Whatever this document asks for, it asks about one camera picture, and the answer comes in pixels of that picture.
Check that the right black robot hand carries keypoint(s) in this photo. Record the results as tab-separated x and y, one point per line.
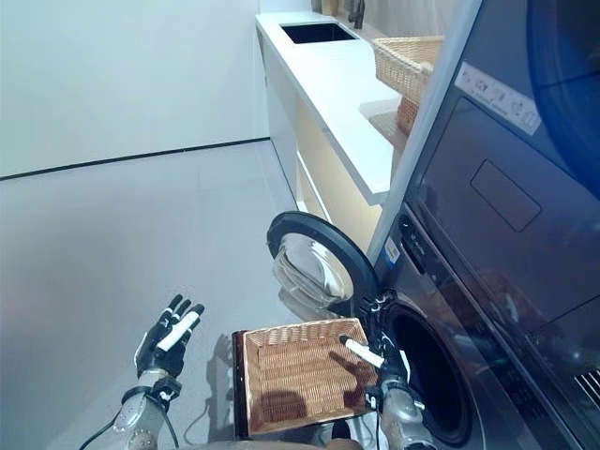
396	365

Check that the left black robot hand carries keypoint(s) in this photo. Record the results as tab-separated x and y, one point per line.
161	356

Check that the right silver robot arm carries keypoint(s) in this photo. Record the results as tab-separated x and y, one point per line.
403	417

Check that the glossy brown stool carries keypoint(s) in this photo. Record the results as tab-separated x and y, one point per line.
238	384

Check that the right silver robot leg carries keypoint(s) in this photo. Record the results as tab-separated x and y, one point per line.
344	436

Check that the rectangular wicker laundry basket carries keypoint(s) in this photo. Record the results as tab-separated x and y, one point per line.
300	375

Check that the blue energy label sticker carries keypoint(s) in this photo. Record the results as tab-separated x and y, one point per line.
391	248

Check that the round glass washer door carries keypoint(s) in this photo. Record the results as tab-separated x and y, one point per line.
309	220

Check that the dark stacked dryer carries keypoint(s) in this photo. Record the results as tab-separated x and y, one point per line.
492	211

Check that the white dryer label strip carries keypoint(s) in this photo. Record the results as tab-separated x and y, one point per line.
497	96

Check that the wide wicker tray basket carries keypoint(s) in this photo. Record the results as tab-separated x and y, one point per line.
408	61

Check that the black recessed sink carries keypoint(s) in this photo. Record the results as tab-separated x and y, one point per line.
319	33

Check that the dark sink faucet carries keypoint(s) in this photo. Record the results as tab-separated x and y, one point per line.
357	14

